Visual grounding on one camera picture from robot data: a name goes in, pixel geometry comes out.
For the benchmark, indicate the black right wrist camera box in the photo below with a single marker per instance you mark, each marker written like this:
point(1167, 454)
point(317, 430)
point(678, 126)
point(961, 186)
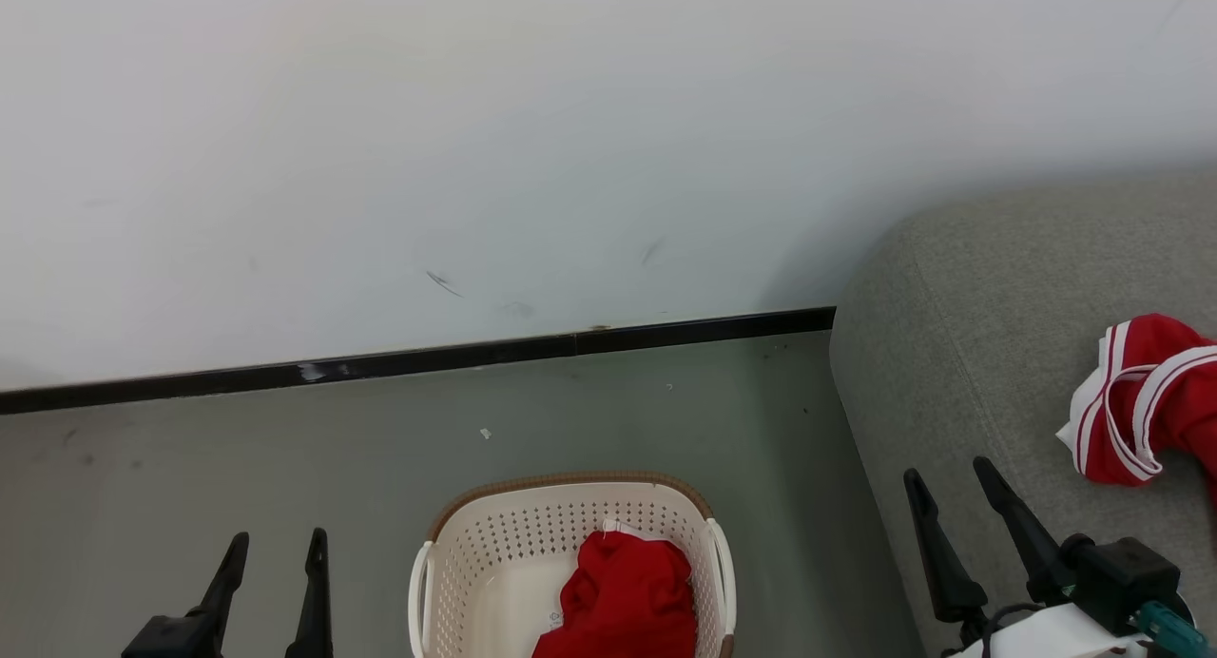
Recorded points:
point(1127, 577)

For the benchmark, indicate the plain red garment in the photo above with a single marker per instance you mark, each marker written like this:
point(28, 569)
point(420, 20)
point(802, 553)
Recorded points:
point(627, 601)

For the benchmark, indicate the black wall baseboard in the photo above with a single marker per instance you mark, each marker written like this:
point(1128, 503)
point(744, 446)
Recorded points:
point(380, 363)

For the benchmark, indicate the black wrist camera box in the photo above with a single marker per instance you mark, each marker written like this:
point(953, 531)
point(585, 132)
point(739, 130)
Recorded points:
point(166, 641)
point(1127, 577)

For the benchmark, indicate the red garment with white stripes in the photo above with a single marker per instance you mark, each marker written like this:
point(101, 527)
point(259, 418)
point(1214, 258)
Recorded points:
point(1150, 401)

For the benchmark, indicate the grey fabric sofa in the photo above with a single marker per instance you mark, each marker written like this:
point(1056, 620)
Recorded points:
point(979, 354)

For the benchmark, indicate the cream perforated laundry basket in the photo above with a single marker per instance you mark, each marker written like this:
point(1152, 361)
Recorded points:
point(513, 544)

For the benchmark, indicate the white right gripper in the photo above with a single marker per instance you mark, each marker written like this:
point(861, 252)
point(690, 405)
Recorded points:
point(1055, 637)

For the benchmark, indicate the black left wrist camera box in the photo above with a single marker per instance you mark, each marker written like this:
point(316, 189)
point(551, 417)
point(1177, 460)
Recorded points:
point(166, 641)

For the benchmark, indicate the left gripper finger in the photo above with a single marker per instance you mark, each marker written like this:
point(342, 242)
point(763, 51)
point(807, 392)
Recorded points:
point(228, 572)
point(314, 610)

